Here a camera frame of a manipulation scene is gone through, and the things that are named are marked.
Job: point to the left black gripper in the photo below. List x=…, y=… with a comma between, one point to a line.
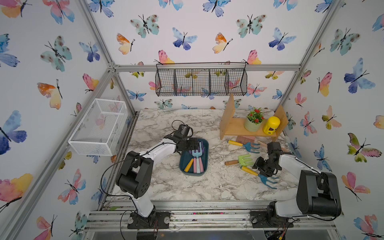
x=193, y=145

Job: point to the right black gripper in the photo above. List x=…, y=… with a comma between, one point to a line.
x=257, y=163

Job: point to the teal claw rake yellow handle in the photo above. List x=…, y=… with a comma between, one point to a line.
x=263, y=179

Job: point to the teal plastic storage box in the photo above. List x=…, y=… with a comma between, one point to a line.
x=187, y=156

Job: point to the light blue rake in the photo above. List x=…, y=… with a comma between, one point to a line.
x=198, y=165

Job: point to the purple rake pink handle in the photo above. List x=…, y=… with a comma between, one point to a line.
x=200, y=157
x=194, y=153

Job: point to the green fork wooden handle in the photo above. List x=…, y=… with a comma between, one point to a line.
x=243, y=160

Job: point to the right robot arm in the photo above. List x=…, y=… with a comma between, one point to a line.
x=317, y=193

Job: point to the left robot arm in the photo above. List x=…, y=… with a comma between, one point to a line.
x=135, y=174

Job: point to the pink brush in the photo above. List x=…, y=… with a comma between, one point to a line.
x=245, y=139

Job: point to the wooden shelf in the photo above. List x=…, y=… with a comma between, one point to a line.
x=231, y=126

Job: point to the yellow jar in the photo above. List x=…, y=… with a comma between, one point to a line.
x=271, y=125

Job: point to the potted red flower plant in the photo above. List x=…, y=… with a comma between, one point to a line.
x=254, y=120

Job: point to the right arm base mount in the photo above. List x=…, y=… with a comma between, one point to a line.
x=265, y=219

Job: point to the black wire wall basket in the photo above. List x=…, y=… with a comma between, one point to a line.
x=208, y=80

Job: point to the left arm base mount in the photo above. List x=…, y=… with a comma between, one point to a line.
x=156, y=220

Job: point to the white mesh wall basket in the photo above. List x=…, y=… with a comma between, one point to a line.
x=100, y=128

